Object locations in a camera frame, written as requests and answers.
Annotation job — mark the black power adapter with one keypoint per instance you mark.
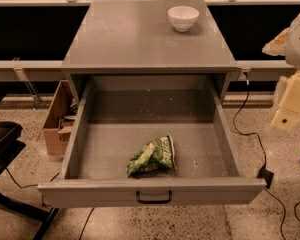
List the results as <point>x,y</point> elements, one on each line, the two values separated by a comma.
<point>266,175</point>

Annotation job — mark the grey cabinet counter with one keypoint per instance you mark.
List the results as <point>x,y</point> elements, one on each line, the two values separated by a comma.
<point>135,36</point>

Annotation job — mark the green jalapeno chip bag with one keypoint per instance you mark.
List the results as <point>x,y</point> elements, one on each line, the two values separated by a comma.
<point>158,154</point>

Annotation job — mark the grey wall rail right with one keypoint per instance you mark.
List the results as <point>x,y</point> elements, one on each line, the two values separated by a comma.
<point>266,70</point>

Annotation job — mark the white ceramic bowl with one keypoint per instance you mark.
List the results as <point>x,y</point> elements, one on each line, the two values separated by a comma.
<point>183,18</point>

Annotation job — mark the grey open drawer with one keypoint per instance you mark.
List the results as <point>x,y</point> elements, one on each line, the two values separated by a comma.
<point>150,140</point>

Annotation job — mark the black drawer handle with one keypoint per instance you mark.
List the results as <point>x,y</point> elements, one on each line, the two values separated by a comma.
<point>153,199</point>

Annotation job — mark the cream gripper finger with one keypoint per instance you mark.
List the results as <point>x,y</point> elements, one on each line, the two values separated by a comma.
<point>284,120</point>

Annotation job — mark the grey wall rail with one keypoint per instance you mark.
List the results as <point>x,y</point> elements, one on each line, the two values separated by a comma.
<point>31,70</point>
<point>266,70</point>

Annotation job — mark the grey wall rail left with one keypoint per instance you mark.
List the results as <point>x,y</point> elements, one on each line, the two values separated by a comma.
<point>31,70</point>

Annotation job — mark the brown cardboard box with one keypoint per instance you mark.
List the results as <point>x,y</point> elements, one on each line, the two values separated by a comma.
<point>60,118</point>

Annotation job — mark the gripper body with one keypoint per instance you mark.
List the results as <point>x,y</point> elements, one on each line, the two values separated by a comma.
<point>299,44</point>

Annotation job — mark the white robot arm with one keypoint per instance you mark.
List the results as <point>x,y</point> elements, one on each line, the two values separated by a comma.
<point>287,44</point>

